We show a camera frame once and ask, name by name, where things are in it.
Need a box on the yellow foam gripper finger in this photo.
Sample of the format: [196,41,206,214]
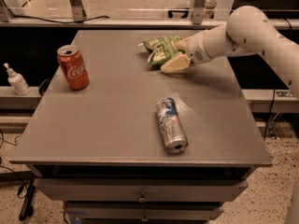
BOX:
[172,36,191,52]
[161,51,191,74]

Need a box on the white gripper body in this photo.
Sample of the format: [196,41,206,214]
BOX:
[186,30,212,64]

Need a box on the green jalapeno chip bag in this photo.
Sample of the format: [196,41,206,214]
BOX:
[139,35,182,66]

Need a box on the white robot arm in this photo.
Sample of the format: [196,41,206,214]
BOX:
[177,6,299,224]

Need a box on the silver blue energy drink can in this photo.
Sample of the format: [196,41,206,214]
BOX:
[156,97,188,153]

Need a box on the red Coca-Cola can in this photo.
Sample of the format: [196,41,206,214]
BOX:
[57,45,90,91]

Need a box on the white pump bottle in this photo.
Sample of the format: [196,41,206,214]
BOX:
[4,63,31,96]

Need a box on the upper grey drawer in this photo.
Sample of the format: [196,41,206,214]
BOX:
[35,178,248,203]

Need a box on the grey drawer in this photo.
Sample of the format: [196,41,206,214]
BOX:
[35,178,248,203]
[64,202,223,221]

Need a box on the lower grey drawer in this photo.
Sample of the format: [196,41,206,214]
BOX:
[64,202,223,221]

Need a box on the black power strip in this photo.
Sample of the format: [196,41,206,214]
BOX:
[19,175,36,221]

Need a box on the right metal frame post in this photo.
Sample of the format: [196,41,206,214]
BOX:
[191,0,206,24]

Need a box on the metal frame post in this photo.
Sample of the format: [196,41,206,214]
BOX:
[191,0,206,24]
[69,0,87,22]

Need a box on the black cable on ledge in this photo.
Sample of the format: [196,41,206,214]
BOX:
[6,7,110,24]

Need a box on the left metal frame post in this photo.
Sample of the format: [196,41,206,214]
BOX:
[69,0,87,22]

